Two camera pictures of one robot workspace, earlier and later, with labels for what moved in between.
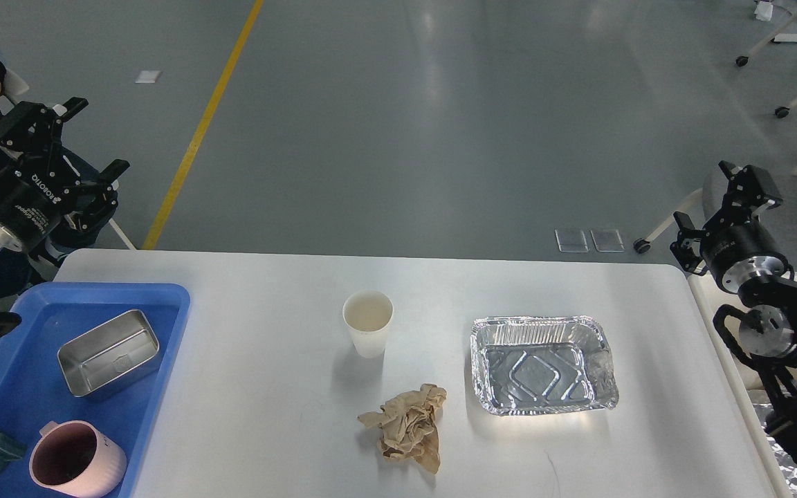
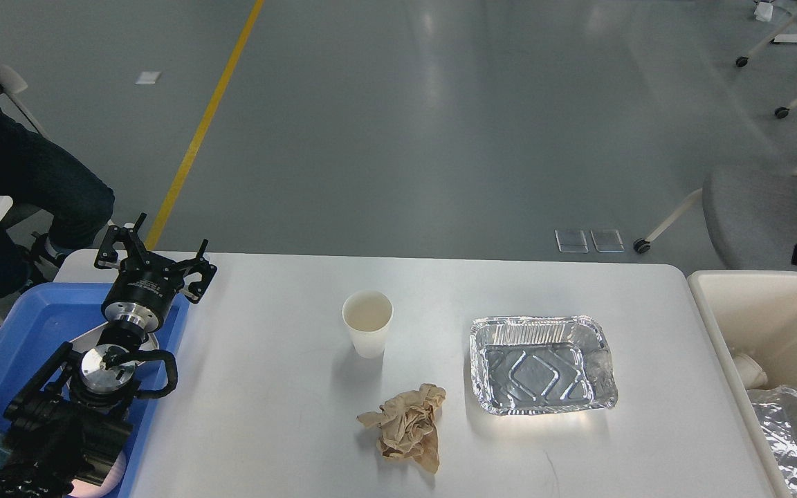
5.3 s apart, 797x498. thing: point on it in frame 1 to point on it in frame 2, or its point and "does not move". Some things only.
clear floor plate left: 571,241 does not move
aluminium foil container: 534,365 does not move
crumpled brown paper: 407,425 does not move
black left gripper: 9,209 to 142,289
